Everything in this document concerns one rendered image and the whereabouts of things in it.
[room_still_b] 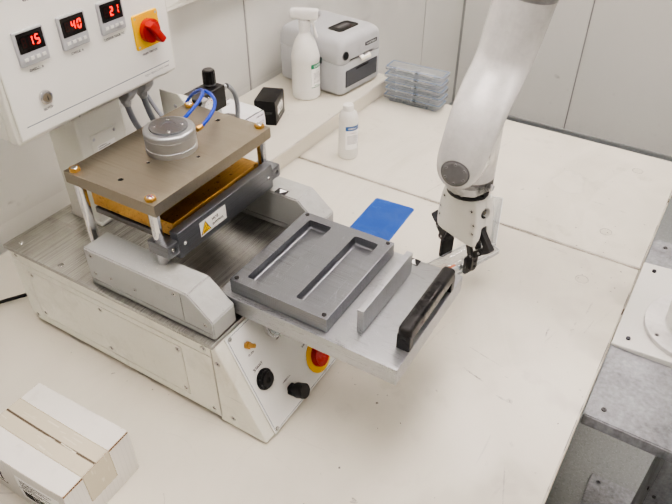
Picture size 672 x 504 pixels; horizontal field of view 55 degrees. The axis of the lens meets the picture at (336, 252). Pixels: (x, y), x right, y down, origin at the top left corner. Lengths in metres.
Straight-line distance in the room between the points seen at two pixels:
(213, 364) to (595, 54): 2.63
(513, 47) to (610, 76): 2.31
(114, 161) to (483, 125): 0.55
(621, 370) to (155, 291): 0.79
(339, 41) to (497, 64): 0.91
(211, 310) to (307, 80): 1.07
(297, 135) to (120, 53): 0.72
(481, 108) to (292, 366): 0.50
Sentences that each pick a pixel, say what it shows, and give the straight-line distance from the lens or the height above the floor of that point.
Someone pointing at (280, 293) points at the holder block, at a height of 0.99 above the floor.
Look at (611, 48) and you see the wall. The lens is 3.27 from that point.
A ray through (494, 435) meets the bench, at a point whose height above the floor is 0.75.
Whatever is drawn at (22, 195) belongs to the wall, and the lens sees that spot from 1.55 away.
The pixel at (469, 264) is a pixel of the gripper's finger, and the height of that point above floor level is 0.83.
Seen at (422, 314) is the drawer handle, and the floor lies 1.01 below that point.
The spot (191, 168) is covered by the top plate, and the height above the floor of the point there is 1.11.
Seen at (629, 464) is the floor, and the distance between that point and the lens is 2.09.
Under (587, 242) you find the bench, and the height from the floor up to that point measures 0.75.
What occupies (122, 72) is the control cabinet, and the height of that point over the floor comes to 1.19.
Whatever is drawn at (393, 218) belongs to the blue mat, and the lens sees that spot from 1.48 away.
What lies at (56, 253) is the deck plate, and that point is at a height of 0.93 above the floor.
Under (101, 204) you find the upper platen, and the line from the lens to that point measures 1.07.
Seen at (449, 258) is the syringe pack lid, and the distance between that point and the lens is 1.27.
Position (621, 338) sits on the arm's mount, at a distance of 1.29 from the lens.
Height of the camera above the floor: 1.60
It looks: 38 degrees down
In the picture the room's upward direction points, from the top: straight up
